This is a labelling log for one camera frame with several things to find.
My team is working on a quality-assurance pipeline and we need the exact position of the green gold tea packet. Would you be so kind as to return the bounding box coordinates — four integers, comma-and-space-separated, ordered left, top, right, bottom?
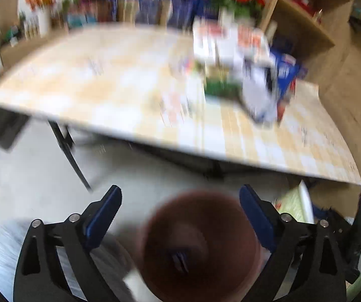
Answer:
204, 68, 241, 100

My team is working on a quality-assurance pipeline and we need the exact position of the green paper cup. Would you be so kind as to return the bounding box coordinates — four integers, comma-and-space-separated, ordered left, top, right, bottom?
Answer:
273, 181, 315, 224

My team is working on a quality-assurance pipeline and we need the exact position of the yellow plaid tablecloth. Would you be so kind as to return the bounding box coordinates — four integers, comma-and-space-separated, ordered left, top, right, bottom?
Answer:
0, 25, 361, 185

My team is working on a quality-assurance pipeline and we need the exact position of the wooden shelf unit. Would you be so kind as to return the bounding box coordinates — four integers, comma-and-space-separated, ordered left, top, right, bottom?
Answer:
258, 0, 352, 63

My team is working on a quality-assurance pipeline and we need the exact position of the maroon trash bin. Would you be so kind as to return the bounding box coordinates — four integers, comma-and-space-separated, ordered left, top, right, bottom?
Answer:
135, 190, 262, 301

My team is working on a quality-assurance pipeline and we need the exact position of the blue coffee box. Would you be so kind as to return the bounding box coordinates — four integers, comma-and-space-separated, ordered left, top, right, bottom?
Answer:
270, 48, 307, 102

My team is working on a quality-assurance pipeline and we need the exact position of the white paper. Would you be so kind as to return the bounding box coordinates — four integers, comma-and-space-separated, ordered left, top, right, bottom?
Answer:
241, 60, 279, 126

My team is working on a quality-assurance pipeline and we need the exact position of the folding table frame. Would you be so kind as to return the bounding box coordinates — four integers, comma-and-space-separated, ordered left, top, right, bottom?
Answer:
48, 121, 91, 191

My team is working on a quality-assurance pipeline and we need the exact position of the floral white plastic bag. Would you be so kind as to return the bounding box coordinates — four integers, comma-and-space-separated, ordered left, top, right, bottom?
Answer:
193, 19, 275, 68

